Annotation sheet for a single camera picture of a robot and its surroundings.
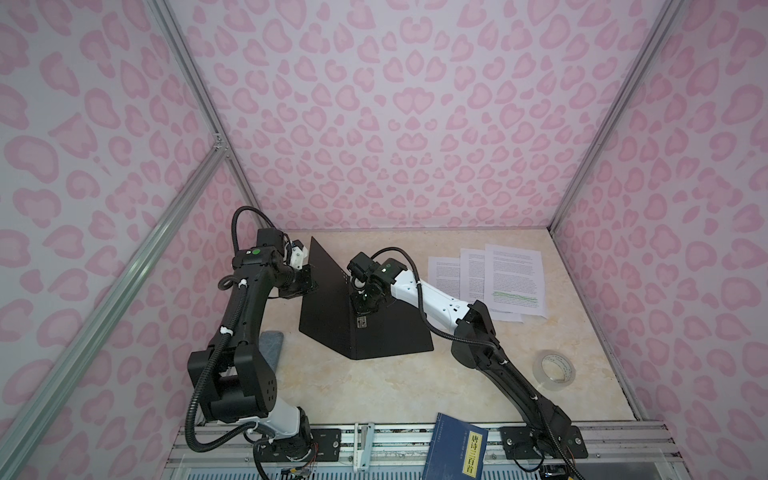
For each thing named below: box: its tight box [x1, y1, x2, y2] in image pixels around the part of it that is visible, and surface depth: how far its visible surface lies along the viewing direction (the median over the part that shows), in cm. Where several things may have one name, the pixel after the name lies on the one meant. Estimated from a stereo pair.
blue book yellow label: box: [422, 413, 489, 480], surface depth 73 cm
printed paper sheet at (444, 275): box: [428, 257, 460, 299], surface depth 109 cm
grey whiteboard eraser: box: [258, 330, 284, 373], surface depth 90 cm
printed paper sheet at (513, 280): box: [484, 244, 548, 319], surface depth 106 cm
